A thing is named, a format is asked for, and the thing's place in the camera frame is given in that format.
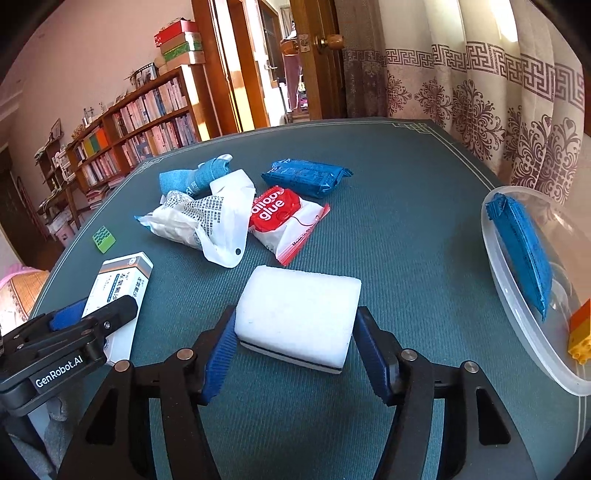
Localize blue cloth roll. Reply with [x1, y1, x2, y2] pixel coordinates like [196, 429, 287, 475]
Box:
[159, 154, 234, 199]

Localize rows of books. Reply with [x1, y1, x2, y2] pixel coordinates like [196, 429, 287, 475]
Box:
[76, 78, 199, 185]

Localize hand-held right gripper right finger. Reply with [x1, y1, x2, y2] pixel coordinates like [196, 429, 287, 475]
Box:
[353, 305, 539, 480]

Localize clear plastic bowl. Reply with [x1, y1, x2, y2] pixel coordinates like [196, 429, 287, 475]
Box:
[481, 185, 591, 397]

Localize tan cardboard box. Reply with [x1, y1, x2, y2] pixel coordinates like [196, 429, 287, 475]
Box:
[157, 52, 206, 75]

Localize white medicine box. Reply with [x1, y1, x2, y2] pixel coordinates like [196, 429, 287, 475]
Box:
[82, 251, 154, 365]

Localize red cardboard box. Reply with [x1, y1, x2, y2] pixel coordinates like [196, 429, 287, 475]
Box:
[154, 19, 200, 47]

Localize wooden door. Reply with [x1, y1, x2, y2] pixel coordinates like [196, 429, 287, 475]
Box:
[191, 0, 347, 139]

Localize white plastic bag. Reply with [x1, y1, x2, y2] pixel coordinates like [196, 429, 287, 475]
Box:
[135, 169, 257, 268]

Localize white sponge with black layer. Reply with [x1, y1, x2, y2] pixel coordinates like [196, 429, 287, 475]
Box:
[234, 265, 362, 376]

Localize wooden bookshelf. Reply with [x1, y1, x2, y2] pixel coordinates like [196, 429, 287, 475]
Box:
[65, 65, 208, 195]

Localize yellow and orange toy brick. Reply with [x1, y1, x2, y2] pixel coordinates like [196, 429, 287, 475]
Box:
[567, 299, 591, 365]

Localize picture frame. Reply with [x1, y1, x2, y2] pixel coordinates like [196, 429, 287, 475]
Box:
[134, 62, 158, 88]

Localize woven wicker item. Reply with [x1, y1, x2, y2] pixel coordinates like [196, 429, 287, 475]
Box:
[0, 270, 51, 333]

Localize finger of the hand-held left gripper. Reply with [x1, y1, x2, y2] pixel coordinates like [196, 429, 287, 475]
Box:
[14, 295, 139, 365]
[18, 298, 90, 342]

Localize small wooden shelf unit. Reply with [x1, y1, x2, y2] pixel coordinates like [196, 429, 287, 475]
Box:
[34, 138, 86, 245]

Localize person's left hand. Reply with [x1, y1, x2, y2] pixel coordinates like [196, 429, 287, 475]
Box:
[9, 397, 86, 480]

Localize green cardboard box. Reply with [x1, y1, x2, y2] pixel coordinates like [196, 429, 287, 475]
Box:
[163, 44, 205, 64]

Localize patterned curtain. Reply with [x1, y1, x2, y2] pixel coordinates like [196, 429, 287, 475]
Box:
[342, 0, 588, 206]

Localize green block with blue dots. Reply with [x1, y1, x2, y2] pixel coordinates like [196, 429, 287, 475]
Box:
[92, 225, 117, 254]

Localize blue wipes packet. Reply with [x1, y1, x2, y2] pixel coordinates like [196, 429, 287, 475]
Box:
[261, 158, 354, 199]
[485, 193, 554, 323]

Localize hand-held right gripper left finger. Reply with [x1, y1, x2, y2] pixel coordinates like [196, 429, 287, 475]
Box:
[55, 305, 237, 480]

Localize red label white packet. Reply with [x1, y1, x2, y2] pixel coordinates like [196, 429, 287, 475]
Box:
[248, 186, 331, 266]

